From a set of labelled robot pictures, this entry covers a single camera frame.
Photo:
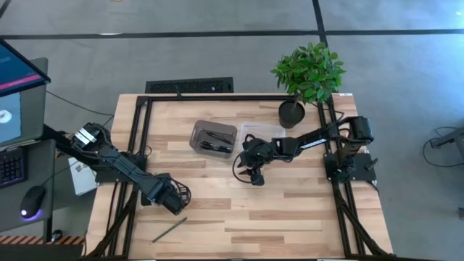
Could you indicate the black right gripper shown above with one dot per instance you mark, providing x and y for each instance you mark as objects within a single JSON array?
[{"x": 261, "y": 152}]

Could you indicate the black floor vent grille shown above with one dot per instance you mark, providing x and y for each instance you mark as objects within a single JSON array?
[{"x": 188, "y": 85}]

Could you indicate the black computer mouse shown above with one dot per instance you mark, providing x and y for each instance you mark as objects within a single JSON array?
[{"x": 32, "y": 201}]

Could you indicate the orange black hazard tape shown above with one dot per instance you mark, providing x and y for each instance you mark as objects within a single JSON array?
[{"x": 36, "y": 240}]

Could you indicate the clear plastic bin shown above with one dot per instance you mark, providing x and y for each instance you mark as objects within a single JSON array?
[{"x": 261, "y": 130}]

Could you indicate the black keyboard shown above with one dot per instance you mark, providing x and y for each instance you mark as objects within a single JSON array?
[{"x": 11, "y": 168}]

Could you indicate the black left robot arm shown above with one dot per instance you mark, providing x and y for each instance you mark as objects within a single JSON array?
[{"x": 123, "y": 166}]

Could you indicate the thin green pen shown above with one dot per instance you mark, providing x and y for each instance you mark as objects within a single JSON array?
[{"x": 169, "y": 230}]

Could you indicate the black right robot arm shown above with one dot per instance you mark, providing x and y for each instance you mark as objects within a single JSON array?
[{"x": 360, "y": 130}]

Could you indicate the grey computer desk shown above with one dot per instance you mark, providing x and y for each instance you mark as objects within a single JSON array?
[{"x": 9, "y": 206}]

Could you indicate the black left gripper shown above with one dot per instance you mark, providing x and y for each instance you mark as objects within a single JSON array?
[{"x": 170, "y": 195}]

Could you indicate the monitor with dark blue screen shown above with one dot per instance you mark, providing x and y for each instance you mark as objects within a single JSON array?
[{"x": 14, "y": 69}]

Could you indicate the grey stand leg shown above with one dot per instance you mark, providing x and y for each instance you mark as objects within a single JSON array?
[{"x": 453, "y": 137}]

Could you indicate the white table label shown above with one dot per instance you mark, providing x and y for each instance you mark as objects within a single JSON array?
[{"x": 346, "y": 94}]

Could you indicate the silver pen with black grip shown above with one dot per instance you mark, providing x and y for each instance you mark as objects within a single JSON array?
[{"x": 216, "y": 146}]

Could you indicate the grey translucent plastic bin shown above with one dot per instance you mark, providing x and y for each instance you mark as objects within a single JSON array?
[{"x": 197, "y": 130}]

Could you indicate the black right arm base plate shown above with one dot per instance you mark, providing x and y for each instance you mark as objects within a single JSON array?
[{"x": 362, "y": 175}]

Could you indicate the monitor with grey screen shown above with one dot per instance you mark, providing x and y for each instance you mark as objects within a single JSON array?
[{"x": 32, "y": 108}]

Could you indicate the white box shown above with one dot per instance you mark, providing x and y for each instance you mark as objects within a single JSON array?
[{"x": 85, "y": 185}]

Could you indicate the black aluminium table frame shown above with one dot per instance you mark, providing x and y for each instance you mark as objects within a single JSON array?
[{"x": 235, "y": 98}]

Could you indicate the black caster wheel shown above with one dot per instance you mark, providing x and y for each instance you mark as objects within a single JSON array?
[{"x": 56, "y": 235}]

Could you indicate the green potted plant black pot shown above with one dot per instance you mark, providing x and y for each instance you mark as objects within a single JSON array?
[{"x": 310, "y": 72}]

